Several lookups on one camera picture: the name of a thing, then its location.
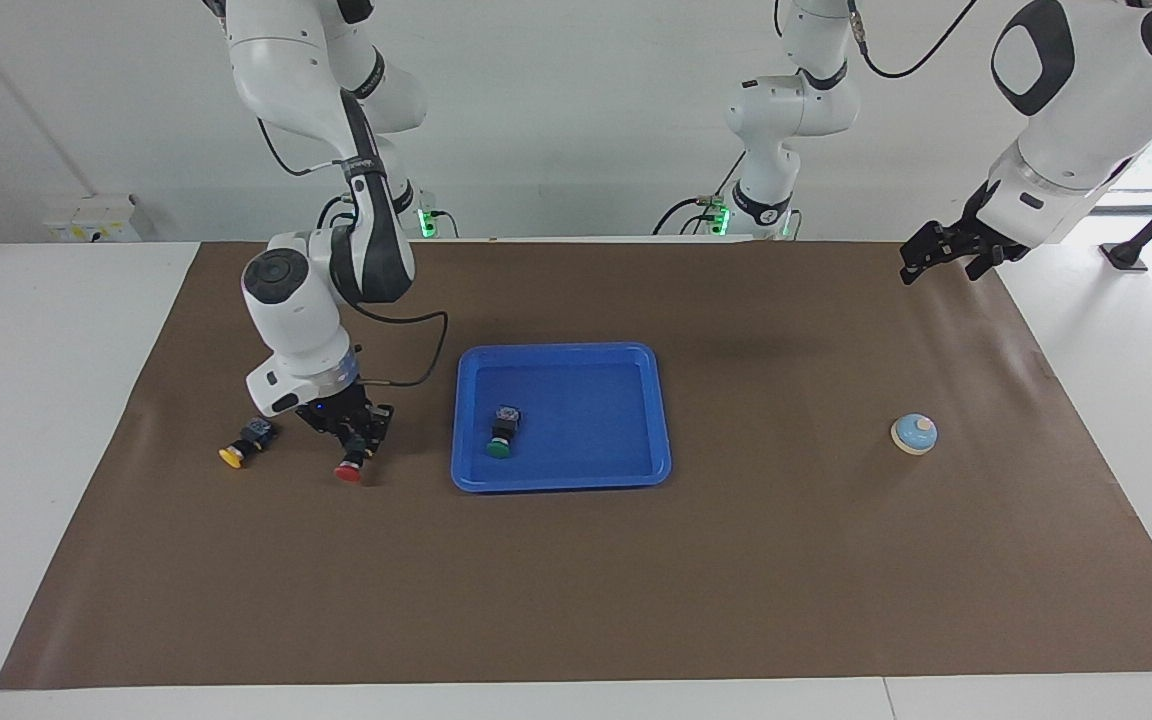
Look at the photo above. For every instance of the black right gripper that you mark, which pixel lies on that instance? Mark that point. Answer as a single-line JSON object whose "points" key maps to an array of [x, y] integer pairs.
{"points": [[346, 410]]}

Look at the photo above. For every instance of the green push button switch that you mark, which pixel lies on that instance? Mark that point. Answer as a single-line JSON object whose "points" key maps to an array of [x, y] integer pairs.
{"points": [[501, 440]]}

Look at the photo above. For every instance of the blue plastic tray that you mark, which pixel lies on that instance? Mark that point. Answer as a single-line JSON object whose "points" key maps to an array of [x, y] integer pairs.
{"points": [[596, 430]]}

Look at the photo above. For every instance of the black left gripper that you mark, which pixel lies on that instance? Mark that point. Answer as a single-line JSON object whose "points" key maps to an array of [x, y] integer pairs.
{"points": [[996, 232]]}

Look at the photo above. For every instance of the light blue desk bell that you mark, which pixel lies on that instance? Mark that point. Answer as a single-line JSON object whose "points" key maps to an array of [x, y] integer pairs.
{"points": [[913, 434]]}

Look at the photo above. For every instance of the white wall socket box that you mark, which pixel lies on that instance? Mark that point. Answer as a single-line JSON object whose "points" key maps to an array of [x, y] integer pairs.
{"points": [[91, 220]]}

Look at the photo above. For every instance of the red push button switch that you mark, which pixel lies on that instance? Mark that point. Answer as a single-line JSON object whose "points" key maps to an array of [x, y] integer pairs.
{"points": [[348, 472]]}

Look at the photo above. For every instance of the brown table mat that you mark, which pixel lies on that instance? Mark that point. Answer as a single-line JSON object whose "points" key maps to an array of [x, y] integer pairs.
{"points": [[576, 590]]}

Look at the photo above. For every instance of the yellow push button switch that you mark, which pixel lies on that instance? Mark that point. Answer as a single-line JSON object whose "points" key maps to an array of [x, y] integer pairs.
{"points": [[246, 445]]}

